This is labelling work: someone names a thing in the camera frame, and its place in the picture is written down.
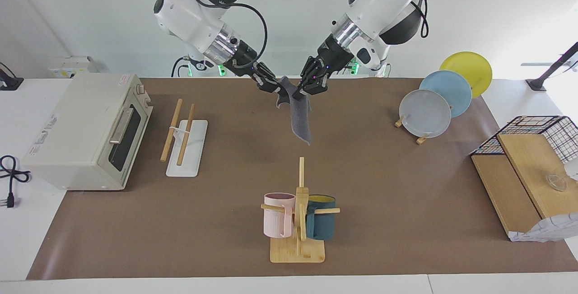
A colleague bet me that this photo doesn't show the white box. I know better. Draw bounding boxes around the white box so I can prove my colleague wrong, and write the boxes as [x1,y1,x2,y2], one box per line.
[49,56,98,79]

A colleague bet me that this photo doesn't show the black clamp mount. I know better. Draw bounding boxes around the black clamp mount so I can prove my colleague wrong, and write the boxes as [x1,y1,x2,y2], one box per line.
[0,62,24,91]

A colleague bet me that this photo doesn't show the beige toaster oven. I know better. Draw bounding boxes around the beige toaster oven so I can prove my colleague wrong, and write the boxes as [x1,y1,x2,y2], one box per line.
[23,74,153,191]

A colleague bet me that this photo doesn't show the wooden plate rack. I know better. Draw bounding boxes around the wooden plate rack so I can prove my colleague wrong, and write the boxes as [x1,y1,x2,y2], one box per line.
[394,113,429,145]

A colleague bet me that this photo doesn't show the dark teal mug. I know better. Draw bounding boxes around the dark teal mug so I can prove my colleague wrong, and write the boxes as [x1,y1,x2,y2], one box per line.
[306,195,337,241]

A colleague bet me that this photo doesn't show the purple and grey towel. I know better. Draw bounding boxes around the purple and grey towel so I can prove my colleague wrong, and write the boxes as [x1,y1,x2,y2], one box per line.
[276,76,312,145]

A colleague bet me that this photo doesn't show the wooden mug tree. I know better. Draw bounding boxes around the wooden mug tree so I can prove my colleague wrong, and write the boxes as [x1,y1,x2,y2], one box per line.
[261,157,340,264]

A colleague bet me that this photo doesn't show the black wire basket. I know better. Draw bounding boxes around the black wire basket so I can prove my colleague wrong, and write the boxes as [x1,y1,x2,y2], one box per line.
[470,116,578,163]

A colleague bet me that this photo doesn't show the grey plate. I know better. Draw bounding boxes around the grey plate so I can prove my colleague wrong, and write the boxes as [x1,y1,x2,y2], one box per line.
[399,89,452,139]

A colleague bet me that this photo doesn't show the yellow plate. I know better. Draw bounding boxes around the yellow plate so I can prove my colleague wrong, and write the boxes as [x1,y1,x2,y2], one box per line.
[439,51,493,98]

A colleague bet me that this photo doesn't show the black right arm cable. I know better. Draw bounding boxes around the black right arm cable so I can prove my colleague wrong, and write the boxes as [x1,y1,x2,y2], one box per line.
[192,0,268,66]

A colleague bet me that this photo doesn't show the black power cord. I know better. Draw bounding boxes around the black power cord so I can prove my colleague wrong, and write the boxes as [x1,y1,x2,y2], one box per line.
[0,155,31,209]

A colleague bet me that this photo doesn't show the pink mug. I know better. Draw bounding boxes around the pink mug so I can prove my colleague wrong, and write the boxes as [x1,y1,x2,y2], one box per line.
[264,192,296,239]

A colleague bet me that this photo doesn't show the light blue plate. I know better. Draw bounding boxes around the light blue plate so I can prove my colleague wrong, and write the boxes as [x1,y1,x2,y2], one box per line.
[419,70,473,118]

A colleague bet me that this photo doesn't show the white towel rack wooden bars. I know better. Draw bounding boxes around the white towel rack wooden bars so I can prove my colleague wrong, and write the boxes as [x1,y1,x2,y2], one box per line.
[160,99,208,177]

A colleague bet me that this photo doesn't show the clear glass piece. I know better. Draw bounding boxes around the clear glass piece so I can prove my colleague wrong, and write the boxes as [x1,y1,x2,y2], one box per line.
[545,173,568,191]

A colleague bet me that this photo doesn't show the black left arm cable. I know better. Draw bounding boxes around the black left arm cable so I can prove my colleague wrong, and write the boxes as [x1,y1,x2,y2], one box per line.
[397,0,429,39]

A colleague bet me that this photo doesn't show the brown table mat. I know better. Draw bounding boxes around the brown table mat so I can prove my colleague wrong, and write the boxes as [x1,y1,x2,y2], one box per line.
[26,77,578,280]

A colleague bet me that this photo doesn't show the black camera stand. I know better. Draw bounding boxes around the black camera stand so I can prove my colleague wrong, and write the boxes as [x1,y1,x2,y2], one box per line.
[526,42,578,91]

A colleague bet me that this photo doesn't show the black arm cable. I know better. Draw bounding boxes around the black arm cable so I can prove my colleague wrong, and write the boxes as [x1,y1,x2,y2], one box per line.
[397,0,429,39]
[192,0,268,66]

